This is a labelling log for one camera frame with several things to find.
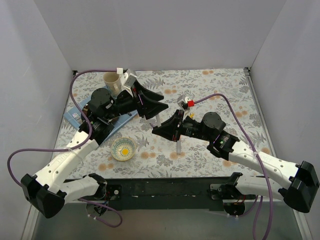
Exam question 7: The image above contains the purple pen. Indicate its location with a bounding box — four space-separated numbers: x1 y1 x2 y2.
149 114 162 128

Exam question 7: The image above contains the grey orange highlighter pen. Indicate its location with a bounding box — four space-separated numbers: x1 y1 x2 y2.
176 140 182 155

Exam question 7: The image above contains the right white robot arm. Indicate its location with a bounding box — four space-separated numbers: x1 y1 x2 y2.
152 110 320 213

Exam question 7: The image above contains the beige mug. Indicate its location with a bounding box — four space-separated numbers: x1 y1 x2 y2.
103 72 122 98

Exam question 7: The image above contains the silver fork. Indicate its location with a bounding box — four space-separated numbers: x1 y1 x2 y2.
72 112 82 124

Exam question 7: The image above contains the blue tiled placemat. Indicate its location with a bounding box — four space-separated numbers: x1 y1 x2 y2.
63 106 138 141

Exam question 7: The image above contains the patterned bowl yellow centre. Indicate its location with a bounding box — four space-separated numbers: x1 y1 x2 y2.
111 137 136 162

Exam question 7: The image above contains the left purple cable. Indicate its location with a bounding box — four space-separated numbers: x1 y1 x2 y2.
6 67 124 228

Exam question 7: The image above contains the purple cable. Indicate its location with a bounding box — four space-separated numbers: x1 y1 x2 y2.
194 93 275 240
6 67 124 228

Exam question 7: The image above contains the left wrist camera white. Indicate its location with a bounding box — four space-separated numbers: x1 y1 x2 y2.
116 67 137 92

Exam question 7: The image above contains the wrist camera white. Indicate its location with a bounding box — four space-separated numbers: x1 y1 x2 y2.
116 67 137 92
177 94 195 118

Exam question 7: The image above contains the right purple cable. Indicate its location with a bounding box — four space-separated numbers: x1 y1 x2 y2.
194 93 275 240

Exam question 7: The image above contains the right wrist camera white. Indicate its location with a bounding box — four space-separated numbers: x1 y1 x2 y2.
177 94 195 118

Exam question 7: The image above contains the black base frame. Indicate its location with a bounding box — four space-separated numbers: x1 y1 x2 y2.
67 176 268 213

